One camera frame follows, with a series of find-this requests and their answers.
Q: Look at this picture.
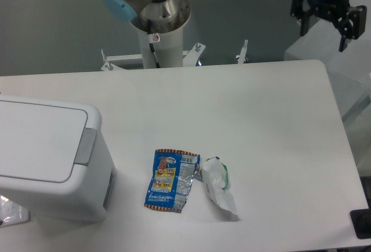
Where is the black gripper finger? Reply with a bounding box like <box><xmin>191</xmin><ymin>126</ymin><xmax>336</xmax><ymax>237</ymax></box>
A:
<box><xmin>333</xmin><ymin>5</ymin><xmax>367</xmax><ymax>52</ymax></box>
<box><xmin>290</xmin><ymin>0</ymin><xmax>314</xmax><ymax>36</ymax></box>

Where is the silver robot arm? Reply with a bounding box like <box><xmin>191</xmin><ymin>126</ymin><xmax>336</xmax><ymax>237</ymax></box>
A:
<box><xmin>103</xmin><ymin>0</ymin><xmax>367</xmax><ymax>52</ymax></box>

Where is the grey trash can push button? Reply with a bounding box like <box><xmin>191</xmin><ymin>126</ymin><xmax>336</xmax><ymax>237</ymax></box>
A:
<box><xmin>74</xmin><ymin>128</ymin><xmax>97</xmax><ymax>166</ymax></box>

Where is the white trash can body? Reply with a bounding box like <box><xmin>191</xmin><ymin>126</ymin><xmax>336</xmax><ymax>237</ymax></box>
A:
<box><xmin>1</xmin><ymin>94</ymin><xmax>116</xmax><ymax>222</ymax></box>

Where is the white trash can lid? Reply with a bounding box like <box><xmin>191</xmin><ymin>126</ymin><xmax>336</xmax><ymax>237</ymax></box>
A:
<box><xmin>1</xmin><ymin>101</ymin><xmax>88</xmax><ymax>182</ymax></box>

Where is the silver levelling foot bolt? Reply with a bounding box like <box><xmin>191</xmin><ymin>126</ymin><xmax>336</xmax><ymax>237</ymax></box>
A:
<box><xmin>235</xmin><ymin>39</ymin><xmax>249</xmax><ymax>64</ymax></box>

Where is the white crumpled wrapper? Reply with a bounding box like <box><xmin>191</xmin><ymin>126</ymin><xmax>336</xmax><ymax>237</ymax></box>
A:
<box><xmin>201</xmin><ymin>156</ymin><xmax>238</xmax><ymax>215</ymax></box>

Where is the black device at table edge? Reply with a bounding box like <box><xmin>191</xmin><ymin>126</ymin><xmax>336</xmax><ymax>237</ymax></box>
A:
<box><xmin>350</xmin><ymin>209</ymin><xmax>370</xmax><ymax>239</ymax></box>

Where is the blue snack wrapper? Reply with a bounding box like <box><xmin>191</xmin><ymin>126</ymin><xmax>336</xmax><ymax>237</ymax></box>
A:
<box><xmin>144</xmin><ymin>149</ymin><xmax>201</xmax><ymax>213</ymax></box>

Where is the clear plastic bag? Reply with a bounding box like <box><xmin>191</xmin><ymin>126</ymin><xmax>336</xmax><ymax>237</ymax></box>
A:
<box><xmin>1</xmin><ymin>196</ymin><xmax>31</xmax><ymax>228</ymax></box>

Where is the white pedestal base frame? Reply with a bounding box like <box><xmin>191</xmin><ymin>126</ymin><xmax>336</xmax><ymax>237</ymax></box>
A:
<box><xmin>100</xmin><ymin>42</ymin><xmax>206</xmax><ymax>72</ymax></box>

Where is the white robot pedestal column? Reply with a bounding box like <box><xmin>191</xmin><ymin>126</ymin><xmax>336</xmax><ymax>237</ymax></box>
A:
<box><xmin>130</xmin><ymin>18</ymin><xmax>188</xmax><ymax>69</ymax></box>

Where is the black cable on pedestal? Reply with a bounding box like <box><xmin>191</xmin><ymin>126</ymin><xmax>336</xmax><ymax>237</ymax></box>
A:
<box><xmin>147</xmin><ymin>19</ymin><xmax>161</xmax><ymax>68</ymax></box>

